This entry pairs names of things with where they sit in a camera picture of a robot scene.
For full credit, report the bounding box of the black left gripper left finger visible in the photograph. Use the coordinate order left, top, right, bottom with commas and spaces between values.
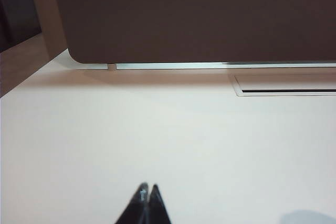
114, 182, 150, 224

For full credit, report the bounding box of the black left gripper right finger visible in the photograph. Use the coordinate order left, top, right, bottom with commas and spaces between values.
148, 184, 173, 224

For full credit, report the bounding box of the brown desk partition panel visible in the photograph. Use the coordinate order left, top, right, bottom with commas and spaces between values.
49, 0, 336, 65

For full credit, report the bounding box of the beige building pillar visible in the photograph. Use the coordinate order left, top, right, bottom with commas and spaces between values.
26, 0, 70, 62

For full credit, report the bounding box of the aluminium partition base rail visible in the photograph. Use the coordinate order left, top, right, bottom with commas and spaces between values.
76, 61, 336, 71

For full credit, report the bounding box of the white desk cable slot cover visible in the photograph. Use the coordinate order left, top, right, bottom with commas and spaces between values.
234, 73, 336, 97

